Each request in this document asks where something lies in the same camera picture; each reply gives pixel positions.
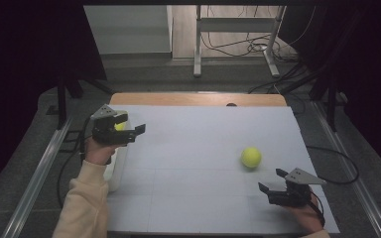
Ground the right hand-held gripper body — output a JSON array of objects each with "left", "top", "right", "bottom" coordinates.
[{"left": 267, "top": 167, "right": 327, "bottom": 209}]

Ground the person's right hand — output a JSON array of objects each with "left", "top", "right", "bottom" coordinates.
[{"left": 282, "top": 194, "right": 326, "bottom": 234}]

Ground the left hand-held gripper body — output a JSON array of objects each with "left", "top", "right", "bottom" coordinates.
[{"left": 89, "top": 103, "right": 137, "bottom": 147}]

